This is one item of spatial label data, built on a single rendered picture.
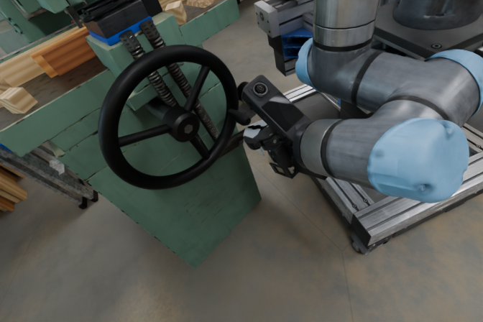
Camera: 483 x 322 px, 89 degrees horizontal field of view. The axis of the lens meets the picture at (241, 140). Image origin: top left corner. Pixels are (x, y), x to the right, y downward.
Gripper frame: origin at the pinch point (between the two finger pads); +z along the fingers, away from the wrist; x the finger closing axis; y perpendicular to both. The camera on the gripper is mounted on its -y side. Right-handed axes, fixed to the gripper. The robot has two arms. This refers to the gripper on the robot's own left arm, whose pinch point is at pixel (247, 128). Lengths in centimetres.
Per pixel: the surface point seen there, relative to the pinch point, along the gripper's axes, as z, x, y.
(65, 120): 13.5, -26.6, -21.4
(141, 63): -6.1, -10.7, -20.4
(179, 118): -1.4, -10.5, -10.1
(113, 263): 82, -65, 36
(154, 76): 3.4, -8.6, -18.5
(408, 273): 5, 23, 84
